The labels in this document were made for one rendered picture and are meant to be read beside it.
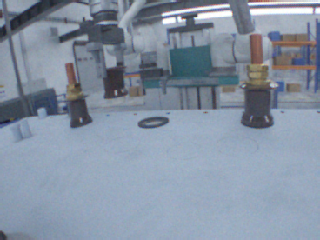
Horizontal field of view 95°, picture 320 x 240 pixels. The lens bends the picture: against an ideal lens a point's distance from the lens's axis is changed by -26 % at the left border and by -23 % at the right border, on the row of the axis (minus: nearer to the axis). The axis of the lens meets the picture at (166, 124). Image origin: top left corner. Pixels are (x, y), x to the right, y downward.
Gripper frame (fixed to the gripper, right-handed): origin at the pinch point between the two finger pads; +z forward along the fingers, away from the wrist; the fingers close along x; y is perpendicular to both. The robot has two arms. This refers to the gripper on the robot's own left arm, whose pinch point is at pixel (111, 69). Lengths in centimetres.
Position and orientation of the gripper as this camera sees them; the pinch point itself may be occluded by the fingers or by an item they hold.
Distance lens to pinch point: 59.5
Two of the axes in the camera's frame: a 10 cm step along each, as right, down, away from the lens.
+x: 3.1, -3.4, 8.9
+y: 9.4, 0.0, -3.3
